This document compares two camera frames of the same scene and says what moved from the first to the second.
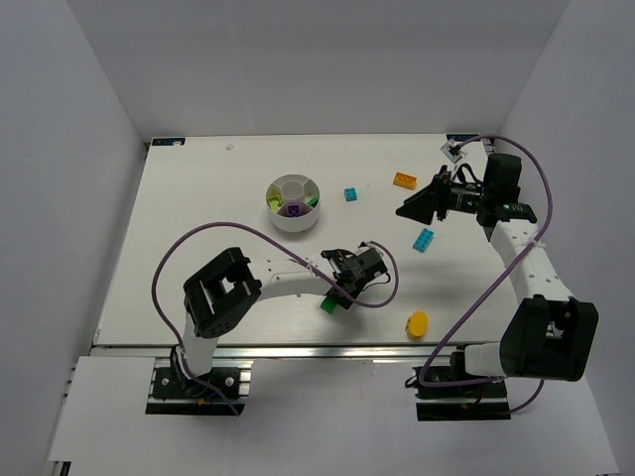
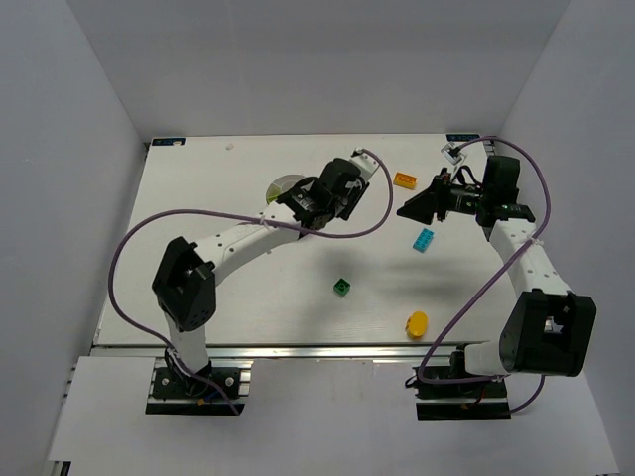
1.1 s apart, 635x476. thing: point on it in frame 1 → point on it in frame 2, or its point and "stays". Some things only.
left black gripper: x=344 y=291 → x=350 y=199
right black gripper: x=441 y=196 stays
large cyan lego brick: x=423 y=240 stays
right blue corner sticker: x=461 y=137 stays
